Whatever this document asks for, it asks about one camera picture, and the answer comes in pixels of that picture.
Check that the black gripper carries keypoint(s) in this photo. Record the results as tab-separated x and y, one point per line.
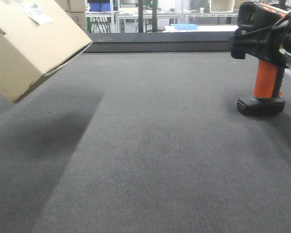
264	36

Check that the orange black scanner gun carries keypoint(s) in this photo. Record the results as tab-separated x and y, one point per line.
266	97

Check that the brown cardboard package box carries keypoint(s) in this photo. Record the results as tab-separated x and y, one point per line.
37	38

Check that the large cardboard box stack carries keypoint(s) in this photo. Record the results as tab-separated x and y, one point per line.
76	10

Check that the beige open bin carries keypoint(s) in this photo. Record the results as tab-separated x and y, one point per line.
222	6

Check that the white flat board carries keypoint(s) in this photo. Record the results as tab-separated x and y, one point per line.
205	28

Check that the black raised conveyor edge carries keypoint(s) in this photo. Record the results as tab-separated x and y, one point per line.
159	42

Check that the blue sheet on board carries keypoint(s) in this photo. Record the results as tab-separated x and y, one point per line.
185	27

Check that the blue storage bins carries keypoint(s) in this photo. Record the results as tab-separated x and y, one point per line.
100	7

